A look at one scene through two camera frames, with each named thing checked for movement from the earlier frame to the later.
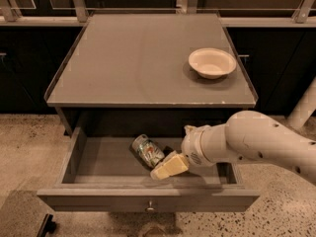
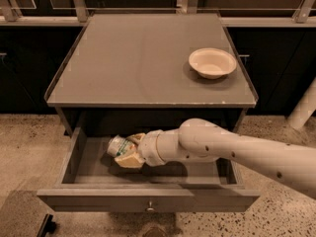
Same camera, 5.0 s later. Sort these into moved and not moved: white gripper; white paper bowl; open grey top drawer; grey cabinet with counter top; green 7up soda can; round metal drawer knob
Moved: white gripper; green 7up soda can
Not moved: open grey top drawer; grey cabinet with counter top; round metal drawer knob; white paper bowl
